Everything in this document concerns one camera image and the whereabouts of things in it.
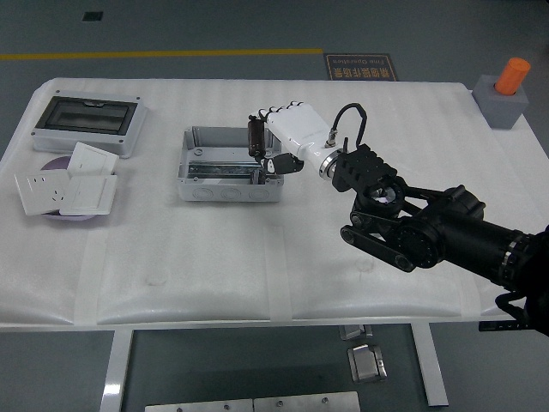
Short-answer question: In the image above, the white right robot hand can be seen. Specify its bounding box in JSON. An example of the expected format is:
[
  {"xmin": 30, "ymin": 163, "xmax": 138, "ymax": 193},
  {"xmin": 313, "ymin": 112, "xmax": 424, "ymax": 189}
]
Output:
[{"xmin": 247, "ymin": 100, "xmax": 334, "ymax": 176}]

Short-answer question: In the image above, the dark cylindrical battery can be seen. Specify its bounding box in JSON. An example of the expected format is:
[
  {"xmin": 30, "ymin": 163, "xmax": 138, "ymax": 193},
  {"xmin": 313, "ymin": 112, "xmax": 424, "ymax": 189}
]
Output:
[{"xmin": 247, "ymin": 118, "xmax": 266, "ymax": 158}]

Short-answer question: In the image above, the open grey junction box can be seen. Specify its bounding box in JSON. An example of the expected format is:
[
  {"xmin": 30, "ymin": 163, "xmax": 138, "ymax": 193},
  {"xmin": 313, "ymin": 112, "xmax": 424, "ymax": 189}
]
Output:
[{"xmin": 176, "ymin": 125, "xmax": 285, "ymax": 203}]

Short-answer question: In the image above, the grey box with dark cover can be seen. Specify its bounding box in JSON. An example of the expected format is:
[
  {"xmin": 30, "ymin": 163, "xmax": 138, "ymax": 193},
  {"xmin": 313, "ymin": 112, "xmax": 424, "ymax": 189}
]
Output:
[{"xmin": 30, "ymin": 88, "xmax": 149, "ymax": 161}]

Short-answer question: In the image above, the black floor sign orange text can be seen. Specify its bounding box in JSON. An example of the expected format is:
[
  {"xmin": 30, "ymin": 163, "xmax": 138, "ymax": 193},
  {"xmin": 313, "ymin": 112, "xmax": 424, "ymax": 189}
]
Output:
[{"xmin": 323, "ymin": 52, "xmax": 400, "ymax": 82}]

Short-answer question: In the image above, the white foam mat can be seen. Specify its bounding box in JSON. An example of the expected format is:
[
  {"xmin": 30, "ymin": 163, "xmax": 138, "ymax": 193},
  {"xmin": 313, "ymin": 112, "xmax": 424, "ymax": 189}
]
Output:
[{"xmin": 0, "ymin": 76, "xmax": 549, "ymax": 327}]

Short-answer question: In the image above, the grey foam block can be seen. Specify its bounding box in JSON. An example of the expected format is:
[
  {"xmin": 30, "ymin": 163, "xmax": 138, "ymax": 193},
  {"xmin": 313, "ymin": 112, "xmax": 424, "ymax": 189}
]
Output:
[{"xmin": 472, "ymin": 74, "xmax": 529, "ymax": 130}]

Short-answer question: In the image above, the small silver metal block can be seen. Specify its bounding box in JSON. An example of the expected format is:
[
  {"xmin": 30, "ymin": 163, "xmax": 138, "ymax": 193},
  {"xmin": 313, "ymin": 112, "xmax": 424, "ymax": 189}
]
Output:
[{"xmin": 338, "ymin": 324, "xmax": 373, "ymax": 342}]

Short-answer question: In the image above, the orange cylinder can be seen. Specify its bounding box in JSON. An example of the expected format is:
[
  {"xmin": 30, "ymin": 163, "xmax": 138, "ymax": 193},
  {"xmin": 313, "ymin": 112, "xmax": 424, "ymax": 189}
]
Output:
[{"xmin": 494, "ymin": 57, "xmax": 532, "ymax": 96}]

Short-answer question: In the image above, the purple plate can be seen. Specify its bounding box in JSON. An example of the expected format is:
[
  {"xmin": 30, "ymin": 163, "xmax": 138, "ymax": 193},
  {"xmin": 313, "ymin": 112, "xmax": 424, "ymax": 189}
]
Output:
[{"xmin": 41, "ymin": 156, "xmax": 117, "ymax": 223}]

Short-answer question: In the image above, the large silver metal block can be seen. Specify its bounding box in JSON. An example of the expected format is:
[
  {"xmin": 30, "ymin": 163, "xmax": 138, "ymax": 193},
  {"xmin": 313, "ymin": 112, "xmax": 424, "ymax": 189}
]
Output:
[{"xmin": 347, "ymin": 344, "xmax": 389, "ymax": 384}]

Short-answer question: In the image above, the white tape strip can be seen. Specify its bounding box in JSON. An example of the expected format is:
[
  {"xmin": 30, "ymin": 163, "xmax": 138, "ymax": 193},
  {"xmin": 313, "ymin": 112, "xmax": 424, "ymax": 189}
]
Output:
[{"xmin": 72, "ymin": 233, "xmax": 108, "ymax": 326}]

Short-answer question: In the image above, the white socket panel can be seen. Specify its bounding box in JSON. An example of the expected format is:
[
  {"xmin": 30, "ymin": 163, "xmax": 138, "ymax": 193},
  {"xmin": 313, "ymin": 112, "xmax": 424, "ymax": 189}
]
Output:
[{"xmin": 14, "ymin": 170, "xmax": 73, "ymax": 217}]

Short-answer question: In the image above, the grey metal plate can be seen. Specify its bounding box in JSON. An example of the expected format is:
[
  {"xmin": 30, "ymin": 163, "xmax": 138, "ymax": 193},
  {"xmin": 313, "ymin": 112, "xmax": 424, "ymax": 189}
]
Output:
[
  {"xmin": 253, "ymin": 391, "xmax": 361, "ymax": 412},
  {"xmin": 144, "ymin": 398, "xmax": 255, "ymax": 412}
]

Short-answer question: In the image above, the white table leg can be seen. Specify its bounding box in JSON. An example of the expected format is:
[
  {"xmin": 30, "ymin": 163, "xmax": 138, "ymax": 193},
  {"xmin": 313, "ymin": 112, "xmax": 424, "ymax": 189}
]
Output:
[
  {"xmin": 409, "ymin": 322, "xmax": 450, "ymax": 408},
  {"xmin": 99, "ymin": 329, "xmax": 135, "ymax": 412}
]

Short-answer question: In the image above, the black table control panel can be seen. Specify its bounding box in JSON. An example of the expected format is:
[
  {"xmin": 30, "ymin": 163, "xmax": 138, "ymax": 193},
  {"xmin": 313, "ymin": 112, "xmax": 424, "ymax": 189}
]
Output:
[{"xmin": 479, "ymin": 319, "xmax": 531, "ymax": 332}]

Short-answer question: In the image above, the metal mounting rail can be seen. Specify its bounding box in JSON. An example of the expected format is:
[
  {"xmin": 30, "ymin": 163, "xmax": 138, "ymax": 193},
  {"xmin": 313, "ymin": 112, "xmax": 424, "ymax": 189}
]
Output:
[{"xmin": 187, "ymin": 161, "xmax": 263, "ymax": 179}]

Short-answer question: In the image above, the white switch panel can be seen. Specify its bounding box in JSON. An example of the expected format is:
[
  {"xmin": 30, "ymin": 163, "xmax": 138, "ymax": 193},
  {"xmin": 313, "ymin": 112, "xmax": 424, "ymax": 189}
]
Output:
[
  {"xmin": 58, "ymin": 174, "xmax": 118, "ymax": 216},
  {"xmin": 67, "ymin": 142, "xmax": 119, "ymax": 176}
]

